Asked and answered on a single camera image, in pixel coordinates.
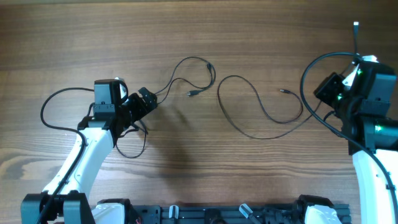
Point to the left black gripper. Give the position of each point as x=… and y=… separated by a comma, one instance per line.
x=140, y=109

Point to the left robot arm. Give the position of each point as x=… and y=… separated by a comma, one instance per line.
x=67, y=194

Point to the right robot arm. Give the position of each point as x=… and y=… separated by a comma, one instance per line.
x=361, y=101

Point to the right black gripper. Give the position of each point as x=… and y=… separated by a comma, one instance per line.
x=325, y=88

